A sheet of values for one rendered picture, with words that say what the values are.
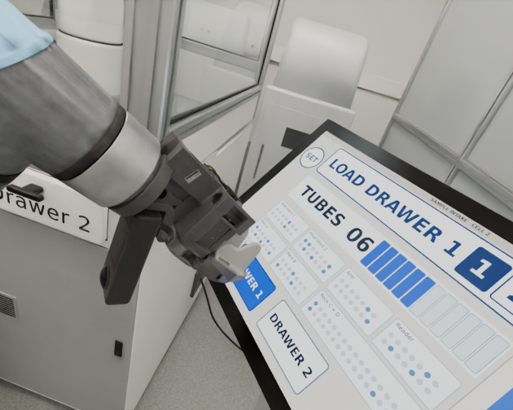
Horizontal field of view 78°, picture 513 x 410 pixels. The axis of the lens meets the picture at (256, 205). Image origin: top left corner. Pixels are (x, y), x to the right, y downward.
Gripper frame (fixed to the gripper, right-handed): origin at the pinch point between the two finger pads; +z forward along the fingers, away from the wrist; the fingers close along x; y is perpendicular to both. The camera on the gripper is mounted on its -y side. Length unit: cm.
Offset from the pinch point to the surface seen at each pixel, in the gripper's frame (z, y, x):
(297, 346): 2.0, 1.4, -11.8
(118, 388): 41, -60, 29
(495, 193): 89, 75, 19
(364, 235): 2.0, 15.5, -6.9
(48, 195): -9.4, -23.1, 39.7
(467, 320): 2.0, 16.0, -20.0
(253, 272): 2.0, 1.7, -0.2
